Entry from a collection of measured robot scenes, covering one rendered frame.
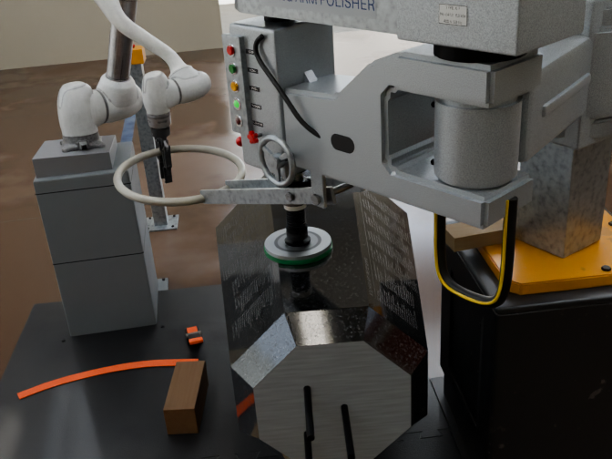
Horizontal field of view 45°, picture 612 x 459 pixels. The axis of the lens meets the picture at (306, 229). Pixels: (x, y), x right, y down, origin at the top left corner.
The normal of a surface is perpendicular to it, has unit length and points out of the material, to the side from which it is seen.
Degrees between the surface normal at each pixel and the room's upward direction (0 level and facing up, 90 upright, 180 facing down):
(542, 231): 90
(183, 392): 0
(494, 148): 90
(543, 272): 0
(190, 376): 0
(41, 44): 90
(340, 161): 90
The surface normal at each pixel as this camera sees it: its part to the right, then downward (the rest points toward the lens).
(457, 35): -0.73, 0.34
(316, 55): 0.68, 0.29
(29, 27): 0.16, 0.43
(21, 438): -0.07, -0.89
